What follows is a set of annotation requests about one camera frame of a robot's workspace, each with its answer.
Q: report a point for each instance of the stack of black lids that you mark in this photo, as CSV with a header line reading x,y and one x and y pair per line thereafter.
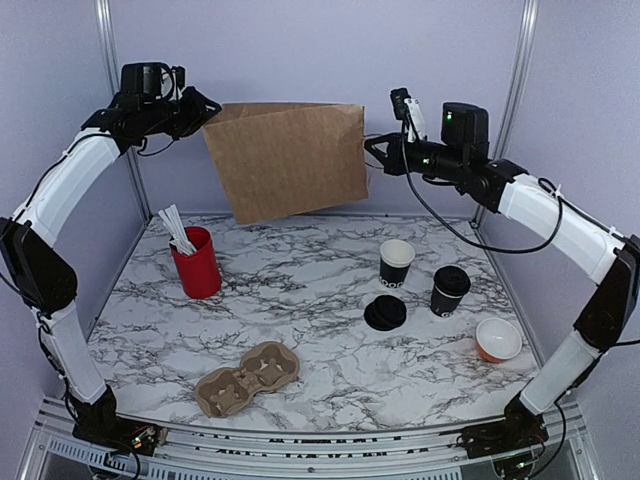
x,y
385,313

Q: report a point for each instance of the right aluminium post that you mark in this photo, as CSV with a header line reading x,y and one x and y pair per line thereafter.
x,y
519,75

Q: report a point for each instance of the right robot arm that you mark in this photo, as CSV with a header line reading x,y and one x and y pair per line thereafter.
x,y
610,260

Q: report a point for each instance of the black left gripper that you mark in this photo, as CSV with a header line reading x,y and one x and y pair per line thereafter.
x,y
198,113

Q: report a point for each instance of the brown paper bag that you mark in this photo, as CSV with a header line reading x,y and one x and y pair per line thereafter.
x,y
280,159

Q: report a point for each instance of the black paper coffee cup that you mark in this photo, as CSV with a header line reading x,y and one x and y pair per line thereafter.
x,y
443,304

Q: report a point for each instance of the red cylindrical holder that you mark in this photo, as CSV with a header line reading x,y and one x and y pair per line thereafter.
x,y
198,273

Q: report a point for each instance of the orange white bowl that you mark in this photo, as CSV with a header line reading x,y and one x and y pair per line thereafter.
x,y
497,340

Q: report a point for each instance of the black plastic cup lid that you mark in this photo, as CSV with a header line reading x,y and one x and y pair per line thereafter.
x,y
452,281

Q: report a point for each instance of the white wrapped straw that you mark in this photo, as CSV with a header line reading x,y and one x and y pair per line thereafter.
x,y
169,227
183,240

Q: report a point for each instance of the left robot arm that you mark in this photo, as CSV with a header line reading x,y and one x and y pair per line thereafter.
x,y
48,284

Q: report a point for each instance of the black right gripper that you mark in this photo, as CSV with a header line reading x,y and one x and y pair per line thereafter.
x,y
393,161

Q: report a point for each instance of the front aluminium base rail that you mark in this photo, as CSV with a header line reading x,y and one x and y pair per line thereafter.
x,y
205,452

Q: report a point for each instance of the brown cardboard cup carrier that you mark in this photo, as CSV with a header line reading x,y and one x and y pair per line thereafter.
x,y
265,368

